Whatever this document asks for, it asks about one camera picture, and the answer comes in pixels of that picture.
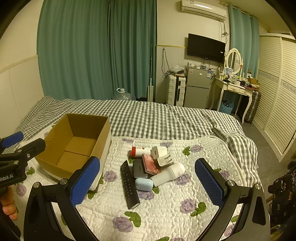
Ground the black remote control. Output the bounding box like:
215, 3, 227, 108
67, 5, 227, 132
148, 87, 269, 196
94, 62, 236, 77
120, 160, 140, 209

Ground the white tube red cap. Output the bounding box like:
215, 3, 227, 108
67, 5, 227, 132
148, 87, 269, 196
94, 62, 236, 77
130, 146, 152, 158

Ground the black patterned bag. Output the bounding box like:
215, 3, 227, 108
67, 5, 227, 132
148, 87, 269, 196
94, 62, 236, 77
268, 160, 295, 227

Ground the clear water jug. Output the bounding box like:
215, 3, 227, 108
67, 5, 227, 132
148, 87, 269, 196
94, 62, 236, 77
112, 88, 136, 100

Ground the silver mini fridge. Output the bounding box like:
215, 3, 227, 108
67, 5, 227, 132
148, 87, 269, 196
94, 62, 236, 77
184, 67, 213, 109

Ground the white air conditioner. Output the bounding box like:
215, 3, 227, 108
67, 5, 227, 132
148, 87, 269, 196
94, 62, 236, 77
180, 0, 227, 21

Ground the light blue earbuds case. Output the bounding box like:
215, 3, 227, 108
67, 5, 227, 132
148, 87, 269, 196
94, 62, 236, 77
135, 178, 154, 192

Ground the white dressing table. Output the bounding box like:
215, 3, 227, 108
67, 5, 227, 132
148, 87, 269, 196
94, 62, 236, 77
209, 77, 253, 123

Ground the white plug adapter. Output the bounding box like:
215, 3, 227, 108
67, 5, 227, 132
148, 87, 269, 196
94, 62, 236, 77
157, 154, 174, 168

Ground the white square charger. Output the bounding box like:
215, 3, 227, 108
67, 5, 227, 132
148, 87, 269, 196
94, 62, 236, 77
151, 146, 168, 160

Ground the person's left hand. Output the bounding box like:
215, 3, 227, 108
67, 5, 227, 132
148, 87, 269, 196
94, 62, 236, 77
1, 186, 18, 220

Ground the white louvered wardrobe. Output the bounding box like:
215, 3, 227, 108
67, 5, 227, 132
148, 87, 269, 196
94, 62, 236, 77
253, 33, 295, 162

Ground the oval vanity mirror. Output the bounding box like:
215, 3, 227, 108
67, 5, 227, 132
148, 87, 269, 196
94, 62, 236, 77
224, 48, 243, 75

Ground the white handheld device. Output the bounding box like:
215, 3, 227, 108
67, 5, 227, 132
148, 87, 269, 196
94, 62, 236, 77
151, 163, 186, 187

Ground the dark suitcase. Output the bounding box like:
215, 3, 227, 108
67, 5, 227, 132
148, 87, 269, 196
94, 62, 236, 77
244, 91, 261, 123

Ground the green curtain left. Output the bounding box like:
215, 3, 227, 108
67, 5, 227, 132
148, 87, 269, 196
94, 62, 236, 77
37, 1, 157, 100

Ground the green curtain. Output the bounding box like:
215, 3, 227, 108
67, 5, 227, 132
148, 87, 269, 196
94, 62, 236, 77
228, 4, 260, 78
37, 1, 157, 100

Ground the brown cardboard box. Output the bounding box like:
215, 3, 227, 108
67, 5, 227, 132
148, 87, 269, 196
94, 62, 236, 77
36, 113, 111, 192

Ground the green curtain right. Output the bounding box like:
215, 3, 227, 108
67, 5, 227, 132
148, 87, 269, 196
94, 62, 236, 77
228, 4, 260, 78

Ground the black power bank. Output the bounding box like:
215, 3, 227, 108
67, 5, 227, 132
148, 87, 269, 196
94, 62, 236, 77
133, 160, 148, 178

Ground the white mop stick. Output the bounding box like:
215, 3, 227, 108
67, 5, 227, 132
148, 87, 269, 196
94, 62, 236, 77
147, 44, 154, 102

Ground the blue basket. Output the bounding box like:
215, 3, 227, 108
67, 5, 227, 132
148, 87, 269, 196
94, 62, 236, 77
219, 100, 234, 114

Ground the red patterned wallet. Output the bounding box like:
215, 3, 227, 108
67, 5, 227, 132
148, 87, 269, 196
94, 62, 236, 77
142, 154, 161, 175

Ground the grey checkered bed sheet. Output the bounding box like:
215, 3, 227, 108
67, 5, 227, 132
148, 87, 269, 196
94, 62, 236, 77
9, 96, 260, 184

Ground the black wall television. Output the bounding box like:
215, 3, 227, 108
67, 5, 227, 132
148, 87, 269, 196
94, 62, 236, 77
187, 33, 226, 63

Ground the white suitcase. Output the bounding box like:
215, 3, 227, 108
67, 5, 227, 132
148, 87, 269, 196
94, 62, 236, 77
166, 75, 186, 106

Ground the white floral quilted blanket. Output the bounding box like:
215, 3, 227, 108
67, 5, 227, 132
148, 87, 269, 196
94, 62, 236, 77
9, 124, 263, 241

